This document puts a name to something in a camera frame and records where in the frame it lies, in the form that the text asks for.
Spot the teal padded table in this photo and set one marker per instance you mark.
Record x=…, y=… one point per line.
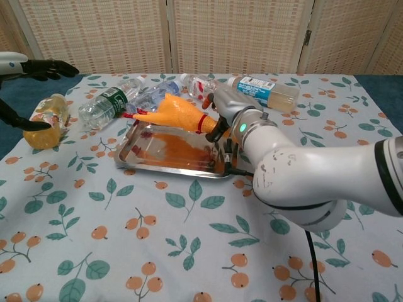
x=12, y=91

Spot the clear water bottle red label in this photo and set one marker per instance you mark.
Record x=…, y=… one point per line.
x=196, y=86

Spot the clear water bottle green label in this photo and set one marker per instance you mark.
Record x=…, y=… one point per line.
x=100, y=108

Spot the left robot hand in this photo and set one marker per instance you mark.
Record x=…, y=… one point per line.
x=47, y=69

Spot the yellow juice bottle floral label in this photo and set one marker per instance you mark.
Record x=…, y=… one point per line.
x=52, y=105

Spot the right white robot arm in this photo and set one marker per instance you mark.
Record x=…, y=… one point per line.
x=302, y=176

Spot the floral print tablecloth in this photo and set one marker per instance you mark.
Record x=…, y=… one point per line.
x=94, y=220

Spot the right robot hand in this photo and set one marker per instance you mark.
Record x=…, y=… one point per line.
x=234, y=105

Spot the rectangular metal tray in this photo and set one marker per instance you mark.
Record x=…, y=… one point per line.
x=163, y=151

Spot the tea bottle blue label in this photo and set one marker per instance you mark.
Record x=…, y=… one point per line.
x=277, y=94

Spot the woven folding screen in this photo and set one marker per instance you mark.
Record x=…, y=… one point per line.
x=94, y=31

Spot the orange rubber toy chicken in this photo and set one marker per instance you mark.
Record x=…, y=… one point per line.
x=176, y=113

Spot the blue tinted water bottle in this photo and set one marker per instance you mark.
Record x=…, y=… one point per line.
x=145, y=99

